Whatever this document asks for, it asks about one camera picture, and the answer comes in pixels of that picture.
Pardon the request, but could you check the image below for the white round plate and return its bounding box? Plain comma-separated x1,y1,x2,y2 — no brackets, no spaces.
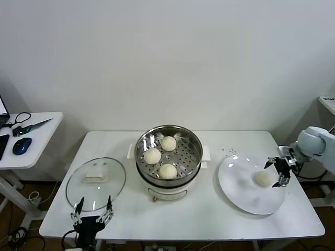
218,154,287,216

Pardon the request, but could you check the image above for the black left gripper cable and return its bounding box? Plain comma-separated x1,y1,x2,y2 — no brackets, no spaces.
62,229,80,249

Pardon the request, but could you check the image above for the white electric cooker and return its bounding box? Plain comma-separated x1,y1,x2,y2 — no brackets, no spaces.
136,156,210,203

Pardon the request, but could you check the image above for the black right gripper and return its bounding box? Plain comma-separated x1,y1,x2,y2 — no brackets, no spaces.
263,156,293,188

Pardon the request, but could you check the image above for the stainless steel steamer basket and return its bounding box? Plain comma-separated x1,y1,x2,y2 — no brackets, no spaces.
127,124,211,188

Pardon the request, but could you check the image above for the black power cable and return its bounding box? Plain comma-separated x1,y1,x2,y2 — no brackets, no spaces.
295,124,335,181

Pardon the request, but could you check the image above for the black looped cord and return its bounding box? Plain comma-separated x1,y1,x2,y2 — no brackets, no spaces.
4,111,32,129

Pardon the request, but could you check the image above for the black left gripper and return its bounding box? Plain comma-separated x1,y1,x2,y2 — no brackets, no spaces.
70,195,115,244

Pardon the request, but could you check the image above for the white steamed baozi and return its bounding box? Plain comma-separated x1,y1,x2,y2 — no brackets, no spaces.
255,170,276,188
160,135,177,152
144,148,162,165
159,163,178,180

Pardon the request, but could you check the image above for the black phone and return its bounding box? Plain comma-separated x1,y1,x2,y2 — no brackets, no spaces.
0,133,11,161

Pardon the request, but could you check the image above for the round glass pot lid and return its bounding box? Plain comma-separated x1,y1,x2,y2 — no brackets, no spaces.
65,156,127,212

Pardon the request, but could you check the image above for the white side table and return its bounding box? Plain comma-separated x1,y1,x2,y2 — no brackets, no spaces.
0,111,64,231

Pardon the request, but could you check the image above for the blue computer mouse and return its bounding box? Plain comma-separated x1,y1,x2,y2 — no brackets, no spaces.
12,136,33,156

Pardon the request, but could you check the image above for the white table with label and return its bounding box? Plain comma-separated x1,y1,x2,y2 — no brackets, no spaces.
317,96,335,116

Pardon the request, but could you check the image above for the white floor cable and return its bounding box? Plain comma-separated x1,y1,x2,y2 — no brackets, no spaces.
27,179,61,204

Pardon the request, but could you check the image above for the black laptop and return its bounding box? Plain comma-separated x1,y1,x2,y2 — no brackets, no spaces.
0,94,12,129

